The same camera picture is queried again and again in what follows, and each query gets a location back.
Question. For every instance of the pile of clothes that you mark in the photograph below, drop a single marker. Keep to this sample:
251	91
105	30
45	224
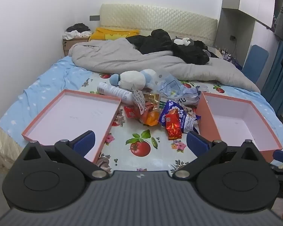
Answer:
76	29

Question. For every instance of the blue snack packet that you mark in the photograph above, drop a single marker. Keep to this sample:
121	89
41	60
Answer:
186	119

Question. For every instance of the small brown snack packet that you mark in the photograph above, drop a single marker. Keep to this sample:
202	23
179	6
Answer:
151	98

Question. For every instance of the cardboard box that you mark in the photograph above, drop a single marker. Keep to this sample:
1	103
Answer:
69	46

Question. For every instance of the clear plastic bag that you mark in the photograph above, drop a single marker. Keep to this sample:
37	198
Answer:
172	87

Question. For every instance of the blue curtain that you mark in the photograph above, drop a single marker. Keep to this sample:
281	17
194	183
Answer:
276	82

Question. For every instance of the black and white plush toy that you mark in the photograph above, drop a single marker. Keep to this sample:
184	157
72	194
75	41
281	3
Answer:
182	42

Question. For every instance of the cluttered bedside table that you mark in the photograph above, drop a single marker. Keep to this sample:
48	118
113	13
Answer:
226	55

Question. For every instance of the fruit print mat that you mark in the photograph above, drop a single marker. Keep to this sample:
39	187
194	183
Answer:
132	131

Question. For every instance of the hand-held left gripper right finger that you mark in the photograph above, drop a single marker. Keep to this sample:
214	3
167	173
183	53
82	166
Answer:
196	143

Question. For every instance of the green snack packet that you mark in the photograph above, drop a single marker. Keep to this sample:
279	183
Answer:
164	102

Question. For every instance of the red foil snack packet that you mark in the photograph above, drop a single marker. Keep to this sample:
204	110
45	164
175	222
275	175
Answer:
174	127

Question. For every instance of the yellow pillow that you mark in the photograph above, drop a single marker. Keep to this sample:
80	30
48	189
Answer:
110	34

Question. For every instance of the black wall outlet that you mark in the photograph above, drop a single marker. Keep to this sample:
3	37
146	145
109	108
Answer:
232	37

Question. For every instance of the orange clear wrapper snack packet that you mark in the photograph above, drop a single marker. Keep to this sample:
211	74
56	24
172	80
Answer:
152	118

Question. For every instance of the light blue bedsheet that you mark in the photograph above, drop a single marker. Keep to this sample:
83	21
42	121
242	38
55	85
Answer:
49	80

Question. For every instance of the blue chair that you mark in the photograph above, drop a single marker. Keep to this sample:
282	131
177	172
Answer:
256	61

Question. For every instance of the black clothing heap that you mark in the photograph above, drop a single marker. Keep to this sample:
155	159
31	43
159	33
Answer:
155	41

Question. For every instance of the white and blue plush toy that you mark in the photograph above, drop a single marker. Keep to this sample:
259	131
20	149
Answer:
132	78

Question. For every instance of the red label orange snack packet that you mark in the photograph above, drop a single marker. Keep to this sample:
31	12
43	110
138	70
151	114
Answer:
130	111

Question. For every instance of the shallow pink box lid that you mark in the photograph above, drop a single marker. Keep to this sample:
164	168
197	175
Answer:
68	117

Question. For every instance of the white spray bottle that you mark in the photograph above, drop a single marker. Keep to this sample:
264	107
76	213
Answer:
114	92

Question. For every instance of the grey duvet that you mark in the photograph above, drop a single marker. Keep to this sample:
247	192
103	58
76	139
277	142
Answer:
122	56

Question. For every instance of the grey wall switch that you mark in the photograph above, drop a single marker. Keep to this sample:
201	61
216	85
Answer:
94	18

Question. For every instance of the deep pink box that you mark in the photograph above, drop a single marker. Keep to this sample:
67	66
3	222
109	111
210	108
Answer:
235	122

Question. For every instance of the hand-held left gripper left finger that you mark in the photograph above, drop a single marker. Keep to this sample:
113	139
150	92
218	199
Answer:
86	141

